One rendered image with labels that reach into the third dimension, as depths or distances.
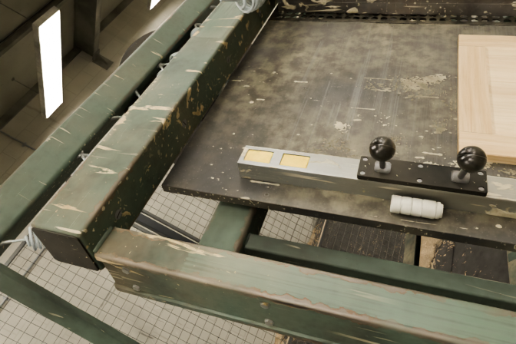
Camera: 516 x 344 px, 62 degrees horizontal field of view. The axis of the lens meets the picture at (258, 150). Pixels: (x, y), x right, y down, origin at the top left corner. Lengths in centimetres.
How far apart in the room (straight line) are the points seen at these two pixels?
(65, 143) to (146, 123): 55
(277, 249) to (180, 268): 19
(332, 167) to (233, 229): 21
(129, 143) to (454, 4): 93
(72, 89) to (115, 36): 122
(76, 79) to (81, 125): 518
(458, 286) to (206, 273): 39
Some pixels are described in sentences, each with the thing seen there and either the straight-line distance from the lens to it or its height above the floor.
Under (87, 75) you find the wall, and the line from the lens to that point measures 664.
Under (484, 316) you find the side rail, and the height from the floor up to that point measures 137.
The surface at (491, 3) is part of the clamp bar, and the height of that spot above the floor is 132.
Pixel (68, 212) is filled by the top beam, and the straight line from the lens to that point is 75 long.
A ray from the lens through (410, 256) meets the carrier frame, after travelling 206.
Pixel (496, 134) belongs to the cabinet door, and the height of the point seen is 132.
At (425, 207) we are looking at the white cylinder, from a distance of 74.
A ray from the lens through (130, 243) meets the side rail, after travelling 72.
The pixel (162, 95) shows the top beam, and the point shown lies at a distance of 92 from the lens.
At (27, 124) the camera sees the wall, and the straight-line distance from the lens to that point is 618.
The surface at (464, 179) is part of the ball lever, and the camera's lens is 75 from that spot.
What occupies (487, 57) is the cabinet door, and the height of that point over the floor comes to 132.
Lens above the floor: 175
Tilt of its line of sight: 5 degrees down
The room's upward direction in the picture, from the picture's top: 61 degrees counter-clockwise
